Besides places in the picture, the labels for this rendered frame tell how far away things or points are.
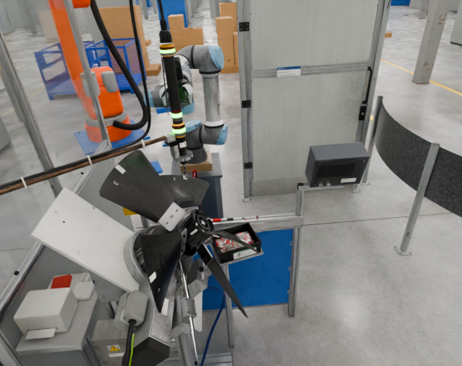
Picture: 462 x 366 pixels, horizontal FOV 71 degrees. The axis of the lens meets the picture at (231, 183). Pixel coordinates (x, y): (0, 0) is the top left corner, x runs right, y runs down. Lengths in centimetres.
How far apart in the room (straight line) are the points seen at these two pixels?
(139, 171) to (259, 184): 231
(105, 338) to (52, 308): 22
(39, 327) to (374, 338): 187
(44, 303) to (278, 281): 130
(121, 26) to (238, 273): 778
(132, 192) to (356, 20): 241
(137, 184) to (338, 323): 173
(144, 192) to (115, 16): 814
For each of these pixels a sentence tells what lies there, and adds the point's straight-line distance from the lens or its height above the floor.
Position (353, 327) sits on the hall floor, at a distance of 244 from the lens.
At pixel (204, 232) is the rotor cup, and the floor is 122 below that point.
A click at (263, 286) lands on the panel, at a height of 31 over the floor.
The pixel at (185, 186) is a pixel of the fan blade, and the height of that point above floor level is 122.
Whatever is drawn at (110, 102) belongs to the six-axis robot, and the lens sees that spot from 503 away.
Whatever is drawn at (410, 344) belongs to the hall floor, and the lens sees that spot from 249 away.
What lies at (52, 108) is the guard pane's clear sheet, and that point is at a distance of 195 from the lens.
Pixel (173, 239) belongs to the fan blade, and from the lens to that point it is 103.
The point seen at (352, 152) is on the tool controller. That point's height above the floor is 124.
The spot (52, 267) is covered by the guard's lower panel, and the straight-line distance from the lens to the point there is 180.
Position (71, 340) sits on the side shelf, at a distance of 145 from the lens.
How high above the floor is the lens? 195
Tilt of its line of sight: 32 degrees down
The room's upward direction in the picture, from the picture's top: 4 degrees counter-clockwise
